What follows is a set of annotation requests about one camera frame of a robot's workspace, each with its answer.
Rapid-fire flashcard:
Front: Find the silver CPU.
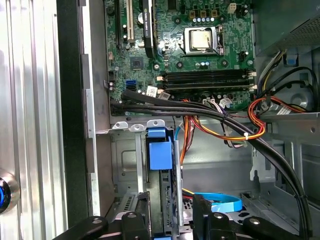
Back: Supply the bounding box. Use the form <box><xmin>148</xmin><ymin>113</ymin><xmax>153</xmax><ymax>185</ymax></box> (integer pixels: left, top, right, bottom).
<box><xmin>188</xmin><ymin>29</ymin><xmax>214</xmax><ymax>51</ymax></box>

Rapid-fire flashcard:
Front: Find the metal disk bay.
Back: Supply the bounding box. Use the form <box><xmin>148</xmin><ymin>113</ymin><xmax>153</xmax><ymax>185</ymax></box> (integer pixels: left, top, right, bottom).
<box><xmin>104</xmin><ymin>119</ymin><xmax>185</xmax><ymax>240</ymax></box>

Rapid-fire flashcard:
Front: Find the black expansion slot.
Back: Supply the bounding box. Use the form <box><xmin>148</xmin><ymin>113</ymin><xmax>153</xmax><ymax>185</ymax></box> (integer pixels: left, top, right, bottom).
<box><xmin>115</xmin><ymin>0</ymin><xmax>123</xmax><ymax>50</ymax></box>

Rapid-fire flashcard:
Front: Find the black PC case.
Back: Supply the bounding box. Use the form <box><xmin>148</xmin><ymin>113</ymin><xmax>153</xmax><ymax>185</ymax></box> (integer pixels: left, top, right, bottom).
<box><xmin>56</xmin><ymin>0</ymin><xmax>320</xmax><ymax>240</ymax></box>

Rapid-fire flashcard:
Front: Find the black cable bundle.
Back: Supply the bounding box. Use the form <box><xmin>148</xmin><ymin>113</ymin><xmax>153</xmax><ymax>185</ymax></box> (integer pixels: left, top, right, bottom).
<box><xmin>109</xmin><ymin>89</ymin><xmax>313</xmax><ymax>240</ymax></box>

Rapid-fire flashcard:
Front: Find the white expansion slot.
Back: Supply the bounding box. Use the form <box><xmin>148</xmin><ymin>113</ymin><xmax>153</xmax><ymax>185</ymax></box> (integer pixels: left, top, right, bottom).
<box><xmin>125</xmin><ymin>0</ymin><xmax>134</xmax><ymax>43</ymax></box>

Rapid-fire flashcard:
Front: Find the hard disk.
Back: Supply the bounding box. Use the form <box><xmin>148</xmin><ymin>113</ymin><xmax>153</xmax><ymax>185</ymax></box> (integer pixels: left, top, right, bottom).
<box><xmin>144</xmin><ymin>126</ymin><xmax>185</xmax><ymax>240</ymax></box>

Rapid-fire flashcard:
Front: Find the orange power wire bundle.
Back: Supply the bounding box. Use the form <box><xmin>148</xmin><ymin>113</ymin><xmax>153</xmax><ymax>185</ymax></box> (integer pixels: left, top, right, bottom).
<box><xmin>179</xmin><ymin>96</ymin><xmax>309</xmax><ymax>161</ymax></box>

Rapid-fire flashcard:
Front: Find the black graphics card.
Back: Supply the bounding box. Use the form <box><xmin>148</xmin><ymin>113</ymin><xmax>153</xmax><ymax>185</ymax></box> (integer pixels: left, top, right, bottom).
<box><xmin>138</xmin><ymin>0</ymin><xmax>159</xmax><ymax>59</ymax></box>

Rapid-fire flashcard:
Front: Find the blue data wire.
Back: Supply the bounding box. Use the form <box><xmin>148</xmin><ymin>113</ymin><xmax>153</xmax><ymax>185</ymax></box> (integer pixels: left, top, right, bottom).
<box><xmin>193</xmin><ymin>191</ymin><xmax>243</xmax><ymax>214</ymax></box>

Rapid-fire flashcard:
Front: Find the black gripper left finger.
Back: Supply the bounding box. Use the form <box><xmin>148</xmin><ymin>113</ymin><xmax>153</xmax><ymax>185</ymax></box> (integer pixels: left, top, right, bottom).
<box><xmin>51</xmin><ymin>191</ymin><xmax>152</xmax><ymax>240</ymax></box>

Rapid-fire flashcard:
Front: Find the green motherboard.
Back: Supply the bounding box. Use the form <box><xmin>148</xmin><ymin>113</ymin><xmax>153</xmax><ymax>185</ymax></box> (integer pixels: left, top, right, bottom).
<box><xmin>104</xmin><ymin>0</ymin><xmax>258</xmax><ymax>117</ymax></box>

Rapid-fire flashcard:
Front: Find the black RAM slot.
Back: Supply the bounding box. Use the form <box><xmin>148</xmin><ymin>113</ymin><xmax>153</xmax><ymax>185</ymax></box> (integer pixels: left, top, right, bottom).
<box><xmin>157</xmin><ymin>80</ymin><xmax>258</xmax><ymax>92</ymax></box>
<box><xmin>162</xmin><ymin>69</ymin><xmax>257</xmax><ymax>80</ymax></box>

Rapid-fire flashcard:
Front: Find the round silver knob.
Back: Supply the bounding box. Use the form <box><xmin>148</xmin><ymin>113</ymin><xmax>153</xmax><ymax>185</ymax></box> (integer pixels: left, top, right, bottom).
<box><xmin>0</xmin><ymin>168</ymin><xmax>21</xmax><ymax>216</ymax></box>

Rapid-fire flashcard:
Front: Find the grey power supply unit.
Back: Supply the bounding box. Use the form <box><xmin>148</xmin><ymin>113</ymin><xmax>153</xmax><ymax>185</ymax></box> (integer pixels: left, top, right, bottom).
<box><xmin>252</xmin><ymin>0</ymin><xmax>320</xmax><ymax>59</ymax></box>

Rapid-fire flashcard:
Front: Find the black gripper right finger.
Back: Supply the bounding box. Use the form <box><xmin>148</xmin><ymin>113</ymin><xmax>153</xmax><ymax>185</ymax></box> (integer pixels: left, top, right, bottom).
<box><xmin>192</xmin><ymin>194</ymin><xmax>301</xmax><ymax>240</ymax></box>

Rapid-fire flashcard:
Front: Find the metal drive cage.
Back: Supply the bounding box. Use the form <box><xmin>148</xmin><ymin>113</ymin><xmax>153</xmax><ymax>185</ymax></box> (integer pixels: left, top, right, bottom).
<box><xmin>249</xmin><ymin>111</ymin><xmax>320</xmax><ymax>236</ymax></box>

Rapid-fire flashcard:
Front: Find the CPU socket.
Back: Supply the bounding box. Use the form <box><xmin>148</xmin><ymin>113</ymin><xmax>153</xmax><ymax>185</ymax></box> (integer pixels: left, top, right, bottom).
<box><xmin>183</xmin><ymin>24</ymin><xmax>227</xmax><ymax>58</ymax></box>

